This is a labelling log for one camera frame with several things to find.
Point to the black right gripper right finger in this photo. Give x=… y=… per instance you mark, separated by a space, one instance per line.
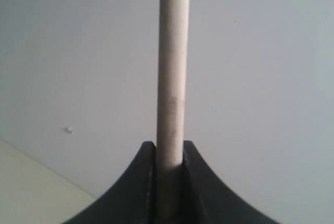
x=207 y=199

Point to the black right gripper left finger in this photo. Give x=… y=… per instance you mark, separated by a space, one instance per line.
x=130 y=198

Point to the wooden paint brush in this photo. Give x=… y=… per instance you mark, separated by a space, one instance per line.
x=173 y=40

